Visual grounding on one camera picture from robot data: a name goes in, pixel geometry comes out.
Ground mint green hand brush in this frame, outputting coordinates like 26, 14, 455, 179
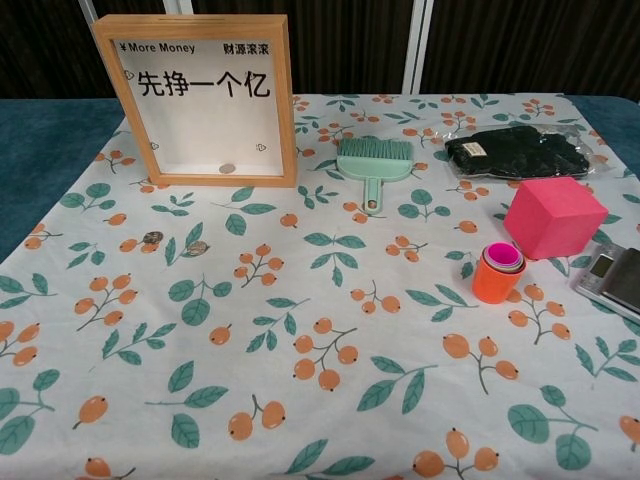
335, 137, 416, 217

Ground floral white tablecloth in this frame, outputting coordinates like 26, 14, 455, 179
0, 93, 640, 480

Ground orange plastic cup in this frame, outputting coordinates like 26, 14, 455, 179
471, 243, 527, 305

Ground magenta nested cup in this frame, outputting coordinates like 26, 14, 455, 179
487, 241, 521, 269

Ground black gloves in plastic bag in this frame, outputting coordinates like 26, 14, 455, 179
432, 122, 609, 184

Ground pink foam cube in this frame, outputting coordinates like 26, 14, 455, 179
502, 175, 610, 261

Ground silver digital pocket scale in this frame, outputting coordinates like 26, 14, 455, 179
572, 244, 640, 324

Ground wooden frame money box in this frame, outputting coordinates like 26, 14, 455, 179
91, 13, 298, 189

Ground white partition post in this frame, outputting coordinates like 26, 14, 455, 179
405, 0, 435, 95

